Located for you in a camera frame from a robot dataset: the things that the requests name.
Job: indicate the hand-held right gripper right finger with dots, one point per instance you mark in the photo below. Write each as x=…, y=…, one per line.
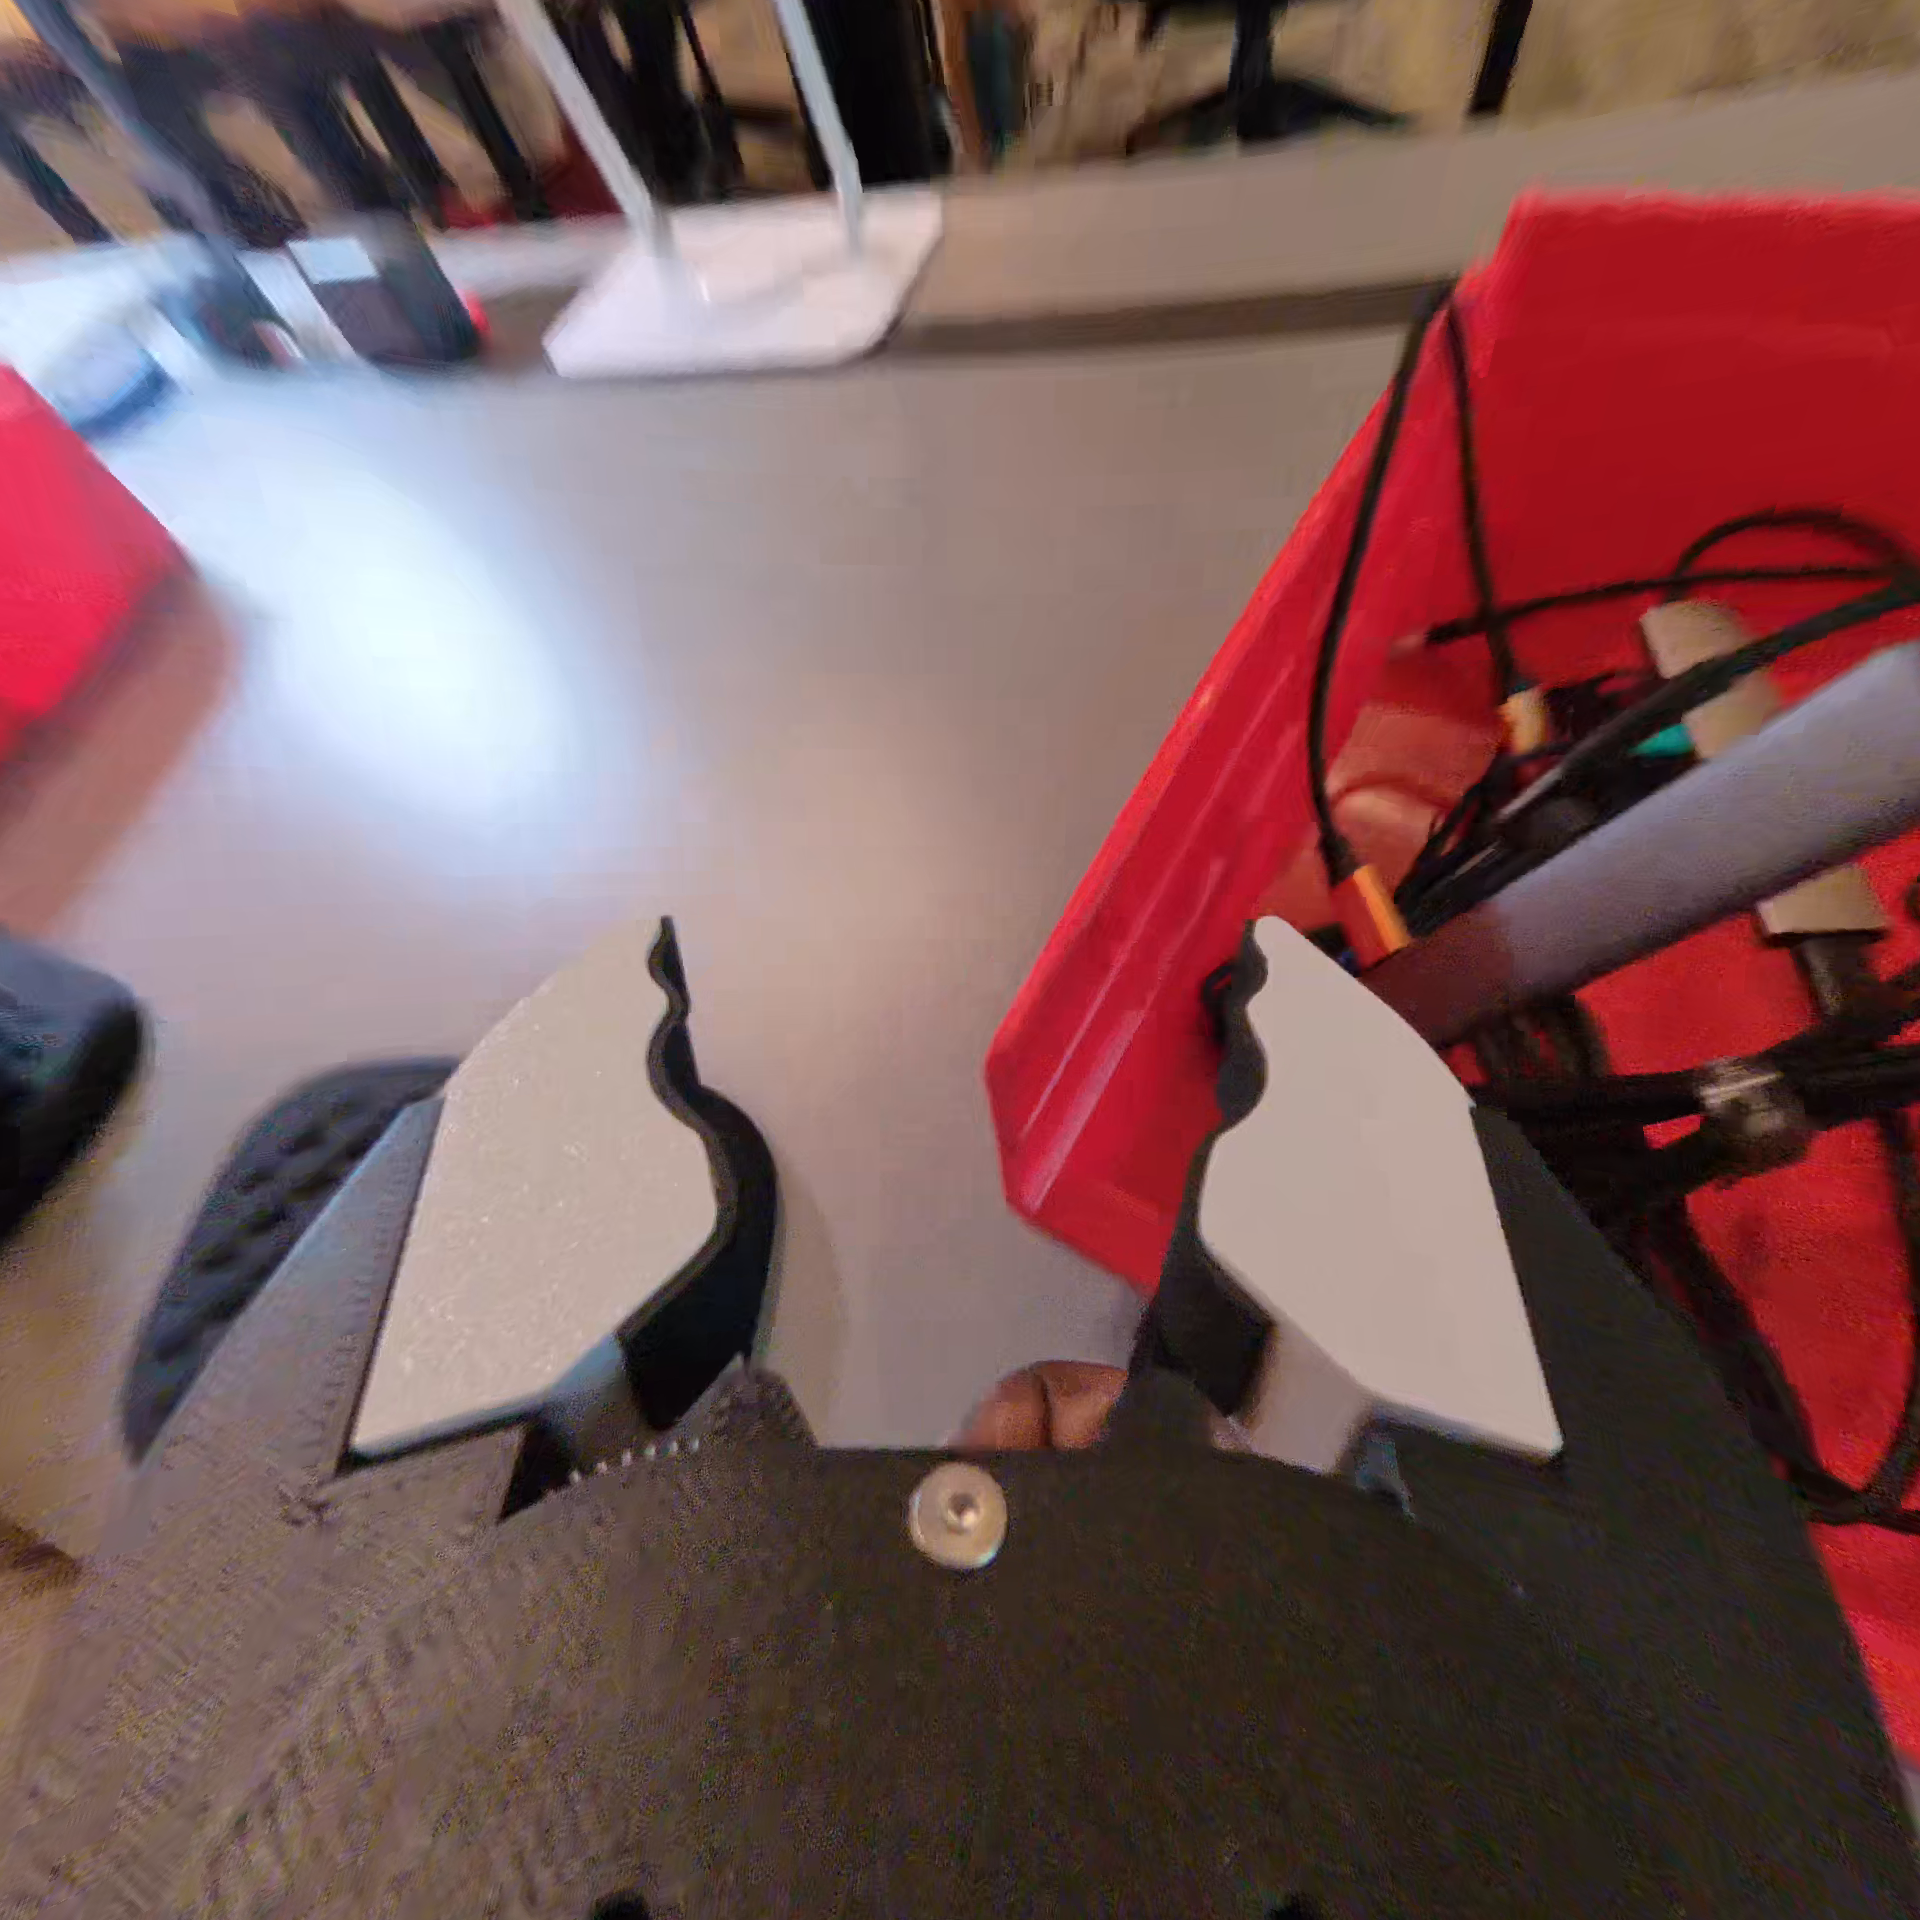
x=1365, y=1201

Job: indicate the black perforated object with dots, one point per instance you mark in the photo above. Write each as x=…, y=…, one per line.
x=254, y=1213

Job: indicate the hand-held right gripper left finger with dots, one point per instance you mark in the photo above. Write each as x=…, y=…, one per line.
x=525, y=1229

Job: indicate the blurred black object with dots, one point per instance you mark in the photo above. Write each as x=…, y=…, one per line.
x=61, y=1080

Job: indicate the person's right hand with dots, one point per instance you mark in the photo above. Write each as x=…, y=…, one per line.
x=1049, y=1405

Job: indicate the grey usb hub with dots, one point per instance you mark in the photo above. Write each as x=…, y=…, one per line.
x=1724, y=810

